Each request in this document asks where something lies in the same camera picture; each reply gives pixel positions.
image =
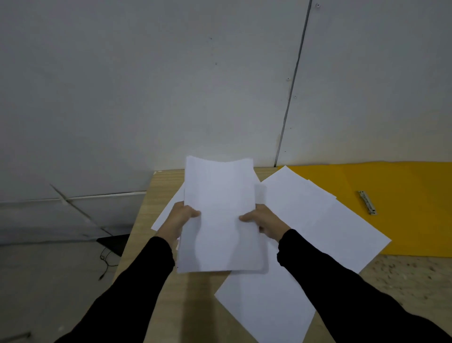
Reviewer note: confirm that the person's left hand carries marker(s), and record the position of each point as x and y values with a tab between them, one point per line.
178	219

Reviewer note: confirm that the person's right hand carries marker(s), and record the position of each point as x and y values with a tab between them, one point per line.
270	222

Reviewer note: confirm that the gathered white papers stack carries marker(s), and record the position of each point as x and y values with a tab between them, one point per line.
219	212

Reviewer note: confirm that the pile of white papers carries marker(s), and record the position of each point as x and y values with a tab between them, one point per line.
318	226

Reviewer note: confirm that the yellow folder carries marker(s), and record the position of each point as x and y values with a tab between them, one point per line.
416	198

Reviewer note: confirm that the person's right forearm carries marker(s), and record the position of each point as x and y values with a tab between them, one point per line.
353	300

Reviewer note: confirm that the person's left forearm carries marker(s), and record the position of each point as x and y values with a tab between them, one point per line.
123	293

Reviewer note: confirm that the silver metal folder clip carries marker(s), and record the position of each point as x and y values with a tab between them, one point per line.
367	202

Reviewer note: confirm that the black flat panel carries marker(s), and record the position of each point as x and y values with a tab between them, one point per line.
114	244

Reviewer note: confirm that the metal stool leg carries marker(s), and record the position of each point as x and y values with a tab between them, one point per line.
16	336

